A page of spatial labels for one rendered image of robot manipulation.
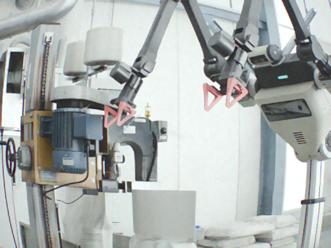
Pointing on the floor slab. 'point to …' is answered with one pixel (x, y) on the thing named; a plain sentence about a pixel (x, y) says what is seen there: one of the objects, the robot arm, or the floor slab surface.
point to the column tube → (35, 199)
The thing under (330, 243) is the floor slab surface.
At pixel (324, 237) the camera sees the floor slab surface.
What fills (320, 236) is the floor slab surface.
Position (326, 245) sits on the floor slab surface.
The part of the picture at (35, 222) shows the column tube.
